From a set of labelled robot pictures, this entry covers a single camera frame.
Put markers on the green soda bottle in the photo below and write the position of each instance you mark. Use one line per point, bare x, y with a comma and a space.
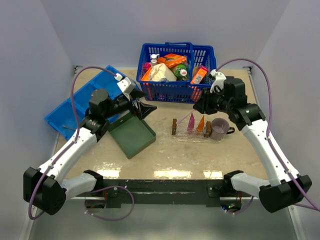
181, 72

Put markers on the clear glass tray wooden handles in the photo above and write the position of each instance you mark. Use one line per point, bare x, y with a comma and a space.
179, 133

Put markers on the orange cardboard box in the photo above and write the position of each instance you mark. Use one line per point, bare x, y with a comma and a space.
171, 60

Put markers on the dark blue shopping basket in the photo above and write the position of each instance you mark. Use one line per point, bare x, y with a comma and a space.
178, 91

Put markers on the orange toothpaste tube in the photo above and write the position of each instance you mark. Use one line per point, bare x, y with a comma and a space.
201, 125

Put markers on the green metal tray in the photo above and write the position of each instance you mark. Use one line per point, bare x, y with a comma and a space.
131, 134

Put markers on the pink carton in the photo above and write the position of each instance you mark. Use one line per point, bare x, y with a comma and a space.
147, 66

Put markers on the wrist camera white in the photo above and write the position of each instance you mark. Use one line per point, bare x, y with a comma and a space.
218, 81
126, 86

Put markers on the white pump bottle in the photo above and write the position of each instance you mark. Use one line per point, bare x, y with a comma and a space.
154, 59

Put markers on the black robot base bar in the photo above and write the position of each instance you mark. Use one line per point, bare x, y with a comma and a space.
208, 192

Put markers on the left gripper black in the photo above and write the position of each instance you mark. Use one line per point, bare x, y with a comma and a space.
142, 109

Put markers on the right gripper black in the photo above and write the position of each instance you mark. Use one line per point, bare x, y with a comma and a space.
204, 105

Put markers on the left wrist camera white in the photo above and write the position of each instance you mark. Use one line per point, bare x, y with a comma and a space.
126, 86

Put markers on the orange pink snack box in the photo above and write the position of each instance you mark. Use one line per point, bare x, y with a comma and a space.
199, 74

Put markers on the grey toothbrush in bin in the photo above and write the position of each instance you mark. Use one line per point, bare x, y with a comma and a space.
69, 128

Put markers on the orange scrub sponge pack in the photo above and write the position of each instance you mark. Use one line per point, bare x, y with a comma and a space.
146, 76

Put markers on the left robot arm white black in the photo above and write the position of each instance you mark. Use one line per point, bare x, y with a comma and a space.
46, 187

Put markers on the purple translucent cup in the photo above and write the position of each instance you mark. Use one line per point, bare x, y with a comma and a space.
220, 128

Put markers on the light blue compartment bin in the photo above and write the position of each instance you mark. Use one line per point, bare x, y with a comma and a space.
63, 114

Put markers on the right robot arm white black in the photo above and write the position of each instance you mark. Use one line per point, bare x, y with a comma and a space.
285, 186

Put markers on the pink toothpaste tube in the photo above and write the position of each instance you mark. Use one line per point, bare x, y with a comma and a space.
191, 124

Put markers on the crumpled beige paper bag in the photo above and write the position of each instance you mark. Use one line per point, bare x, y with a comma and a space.
161, 73

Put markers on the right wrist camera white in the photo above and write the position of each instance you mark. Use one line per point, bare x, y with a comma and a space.
218, 81

